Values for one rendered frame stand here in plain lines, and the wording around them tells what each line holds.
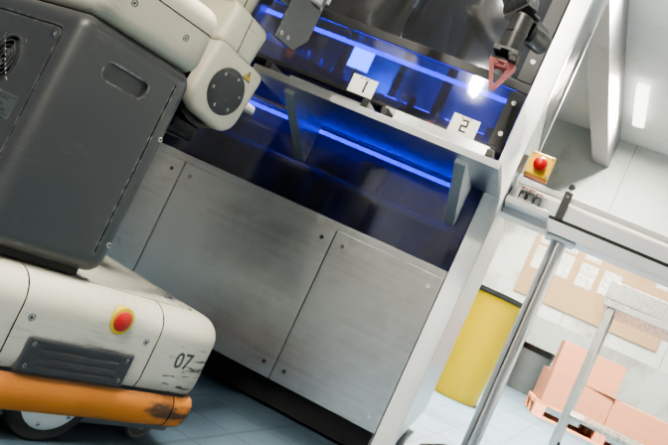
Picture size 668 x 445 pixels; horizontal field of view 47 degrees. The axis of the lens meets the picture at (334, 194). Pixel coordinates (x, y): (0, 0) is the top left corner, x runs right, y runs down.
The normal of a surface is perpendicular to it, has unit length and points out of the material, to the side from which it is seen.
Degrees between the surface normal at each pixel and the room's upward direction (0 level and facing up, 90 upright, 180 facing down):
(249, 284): 90
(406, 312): 90
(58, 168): 90
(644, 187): 90
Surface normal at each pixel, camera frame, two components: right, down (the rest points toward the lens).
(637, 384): -0.33, -0.22
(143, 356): 0.73, 0.29
